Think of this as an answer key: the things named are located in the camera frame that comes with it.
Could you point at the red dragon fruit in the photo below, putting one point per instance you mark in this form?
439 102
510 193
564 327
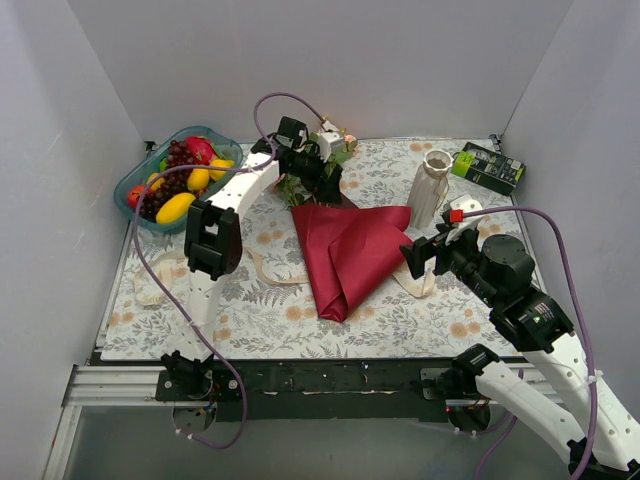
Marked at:
201 149

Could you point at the floral patterned table mat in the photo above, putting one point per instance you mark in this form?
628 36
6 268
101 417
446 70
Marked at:
267 310

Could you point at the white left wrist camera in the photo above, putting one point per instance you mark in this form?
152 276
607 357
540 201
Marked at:
330 142

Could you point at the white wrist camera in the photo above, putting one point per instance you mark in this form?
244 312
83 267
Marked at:
458 218
330 142

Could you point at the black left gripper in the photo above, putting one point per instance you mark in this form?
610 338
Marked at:
323 176

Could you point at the dark red wrapping paper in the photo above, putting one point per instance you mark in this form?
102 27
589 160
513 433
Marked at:
349 252

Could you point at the small orange fruit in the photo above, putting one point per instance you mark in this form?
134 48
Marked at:
154 181

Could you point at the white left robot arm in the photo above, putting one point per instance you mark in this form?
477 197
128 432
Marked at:
213 244

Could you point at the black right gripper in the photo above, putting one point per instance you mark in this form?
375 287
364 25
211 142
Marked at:
440 250

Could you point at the yellow lemon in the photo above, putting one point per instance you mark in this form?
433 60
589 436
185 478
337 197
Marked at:
219 167
198 180

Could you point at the aluminium frame rail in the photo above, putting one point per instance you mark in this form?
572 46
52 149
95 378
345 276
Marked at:
98 386

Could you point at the yellow lemon right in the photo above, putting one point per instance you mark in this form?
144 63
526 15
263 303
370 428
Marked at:
219 167

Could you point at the teal plastic fruit tray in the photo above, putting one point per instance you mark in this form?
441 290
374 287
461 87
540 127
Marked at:
226 147

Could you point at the artificial pink flower bouquet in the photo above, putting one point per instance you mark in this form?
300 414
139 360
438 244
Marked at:
294 134

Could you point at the yellow mango front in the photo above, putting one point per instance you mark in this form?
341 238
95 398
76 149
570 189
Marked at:
175 208

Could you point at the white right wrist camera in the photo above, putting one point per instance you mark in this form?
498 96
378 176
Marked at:
458 218

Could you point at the black green product box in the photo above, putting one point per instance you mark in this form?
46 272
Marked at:
487 168

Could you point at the purple grape bunch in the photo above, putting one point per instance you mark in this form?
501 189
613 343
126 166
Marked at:
174 183

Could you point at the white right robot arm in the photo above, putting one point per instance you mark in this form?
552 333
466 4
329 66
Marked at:
590 430

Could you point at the yellow lemon middle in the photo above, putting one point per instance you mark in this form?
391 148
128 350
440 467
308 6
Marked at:
198 180

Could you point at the red apple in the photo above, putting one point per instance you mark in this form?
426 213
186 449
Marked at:
134 196

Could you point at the white ribbed ceramic vase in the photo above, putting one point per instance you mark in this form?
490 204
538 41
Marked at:
429 187

